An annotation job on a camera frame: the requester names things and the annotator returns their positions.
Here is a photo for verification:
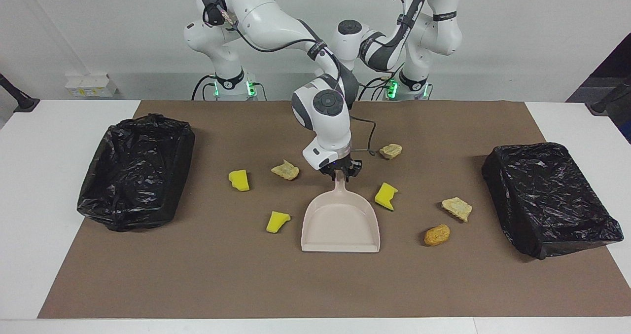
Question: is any yellow sponge piece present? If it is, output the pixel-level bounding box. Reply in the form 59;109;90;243
266;211;291;234
228;169;250;192
374;182;399;211

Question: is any beige plastic dustpan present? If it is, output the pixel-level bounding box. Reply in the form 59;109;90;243
301;170;381;253

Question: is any orange-brown fried nugget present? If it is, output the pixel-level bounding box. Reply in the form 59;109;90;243
424;224;451;247

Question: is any bin lined with black bag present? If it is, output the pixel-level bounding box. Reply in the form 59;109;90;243
482;142;625;260
76;113;196;232

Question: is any brown table mat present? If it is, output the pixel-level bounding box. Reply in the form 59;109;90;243
37;100;631;319

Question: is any black stand foot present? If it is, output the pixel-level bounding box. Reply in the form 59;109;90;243
586;75;631;115
0;73;41;113

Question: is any white power strip box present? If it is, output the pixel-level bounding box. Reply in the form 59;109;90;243
65;74;118;98

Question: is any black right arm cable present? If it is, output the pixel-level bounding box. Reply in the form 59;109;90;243
205;0;383;156

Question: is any black left base cable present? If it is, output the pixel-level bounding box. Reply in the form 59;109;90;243
358;63;405;101

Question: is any black base cable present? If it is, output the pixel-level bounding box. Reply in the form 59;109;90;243
191;74;217;101
358;63;405;101

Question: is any black right base cable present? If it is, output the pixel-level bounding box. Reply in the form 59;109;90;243
191;74;217;101

